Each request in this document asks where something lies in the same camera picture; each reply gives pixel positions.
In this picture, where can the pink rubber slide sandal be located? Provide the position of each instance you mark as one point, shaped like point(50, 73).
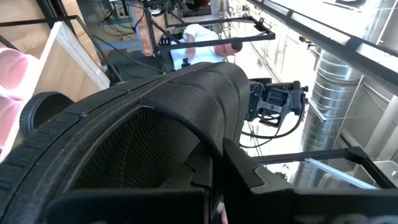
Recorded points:
point(12, 68)
point(7, 121)

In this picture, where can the black aluminium rig frame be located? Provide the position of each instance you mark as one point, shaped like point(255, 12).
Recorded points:
point(217, 41)

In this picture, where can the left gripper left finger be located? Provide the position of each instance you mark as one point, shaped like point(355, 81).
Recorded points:
point(124, 207)

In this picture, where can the black rubber slide sandal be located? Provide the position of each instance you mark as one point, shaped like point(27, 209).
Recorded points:
point(186, 102)
point(46, 112)

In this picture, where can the wooden shelf black metal frame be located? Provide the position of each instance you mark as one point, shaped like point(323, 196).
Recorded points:
point(68, 68)

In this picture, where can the silver ventilation duct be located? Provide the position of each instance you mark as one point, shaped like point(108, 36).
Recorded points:
point(329, 93)

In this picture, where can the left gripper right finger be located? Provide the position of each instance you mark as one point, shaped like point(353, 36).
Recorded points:
point(280, 205)

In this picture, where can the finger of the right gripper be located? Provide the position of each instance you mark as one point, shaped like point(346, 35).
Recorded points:
point(255, 111)
point(255, 90)

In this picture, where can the overhead beam with light strips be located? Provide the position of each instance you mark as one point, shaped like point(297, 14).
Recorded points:
point(326, 32)

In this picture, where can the person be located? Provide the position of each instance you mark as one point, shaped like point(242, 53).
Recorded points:
point(199, 53)

